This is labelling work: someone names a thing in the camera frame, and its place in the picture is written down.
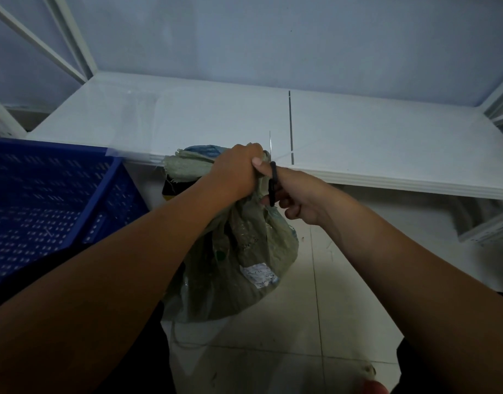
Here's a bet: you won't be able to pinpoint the blue perforated plastic crate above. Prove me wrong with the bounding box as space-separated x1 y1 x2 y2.
0 137 150 292

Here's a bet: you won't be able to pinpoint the black handled scissors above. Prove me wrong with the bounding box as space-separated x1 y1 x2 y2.
268 131 279 208

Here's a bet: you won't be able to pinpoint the white paper label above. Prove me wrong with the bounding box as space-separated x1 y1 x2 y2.
240 263 279 289

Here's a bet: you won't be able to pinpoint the person's left hand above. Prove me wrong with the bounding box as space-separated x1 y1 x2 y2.
207 143 265 201

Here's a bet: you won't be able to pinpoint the person's foot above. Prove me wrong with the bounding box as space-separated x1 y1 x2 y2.
358 363 390 394

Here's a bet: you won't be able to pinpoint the green woven plastic sack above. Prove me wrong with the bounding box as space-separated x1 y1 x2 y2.
161 144 300 324

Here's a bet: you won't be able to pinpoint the person's left forearm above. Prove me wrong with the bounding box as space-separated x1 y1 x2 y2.
0 176 236 394

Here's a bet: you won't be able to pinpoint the white metal shelving rack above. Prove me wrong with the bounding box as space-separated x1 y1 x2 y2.
0 0 503 247

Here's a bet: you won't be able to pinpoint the person's right forearm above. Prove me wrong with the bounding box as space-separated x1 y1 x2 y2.
320 185 503 394

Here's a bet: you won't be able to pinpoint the person's right hand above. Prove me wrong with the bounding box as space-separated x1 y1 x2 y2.
252 157 339 227

